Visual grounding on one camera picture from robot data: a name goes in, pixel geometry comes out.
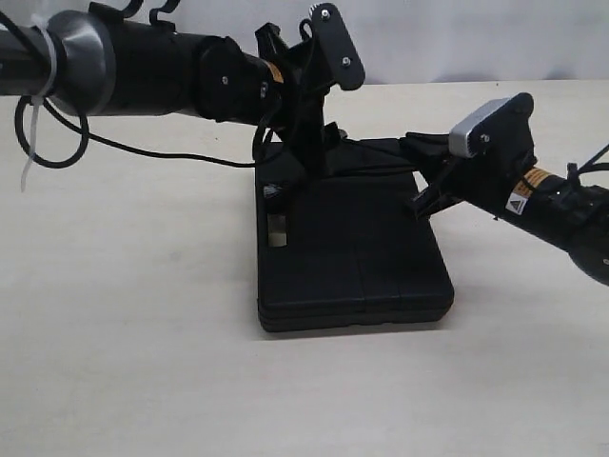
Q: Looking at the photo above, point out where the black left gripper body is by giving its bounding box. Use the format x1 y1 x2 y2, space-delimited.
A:
254 18 341 177

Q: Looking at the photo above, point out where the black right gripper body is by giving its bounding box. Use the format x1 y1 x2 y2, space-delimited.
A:
405 92 536 219

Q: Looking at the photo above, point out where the black cord with loop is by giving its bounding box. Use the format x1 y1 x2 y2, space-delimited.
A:
264 130 453 201

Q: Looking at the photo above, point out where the black plastic carrying case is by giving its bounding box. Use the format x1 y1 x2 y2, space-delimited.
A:
255 138 455 332

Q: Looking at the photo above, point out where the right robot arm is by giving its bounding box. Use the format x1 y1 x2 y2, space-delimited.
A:
398 92 608 285

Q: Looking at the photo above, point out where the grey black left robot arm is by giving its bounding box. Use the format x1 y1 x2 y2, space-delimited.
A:
1 2 344 175

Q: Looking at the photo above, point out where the white backdrop curtain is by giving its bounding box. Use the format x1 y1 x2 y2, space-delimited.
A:
1 0 608 84

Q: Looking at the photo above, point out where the white zip tie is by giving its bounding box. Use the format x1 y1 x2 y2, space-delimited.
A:
20 13 58 192

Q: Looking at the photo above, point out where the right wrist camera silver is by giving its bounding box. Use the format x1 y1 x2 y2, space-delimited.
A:
448 97 510 159

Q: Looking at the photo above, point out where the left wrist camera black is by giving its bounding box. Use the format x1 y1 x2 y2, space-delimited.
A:
309 2 365 91

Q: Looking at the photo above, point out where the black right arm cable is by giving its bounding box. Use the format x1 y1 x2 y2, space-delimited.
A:
565 140 609 201

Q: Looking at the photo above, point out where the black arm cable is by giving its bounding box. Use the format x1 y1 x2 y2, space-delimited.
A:
565 140 609 201
0 0 286 170

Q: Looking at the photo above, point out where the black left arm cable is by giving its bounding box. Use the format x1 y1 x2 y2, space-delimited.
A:
0 0 286 170

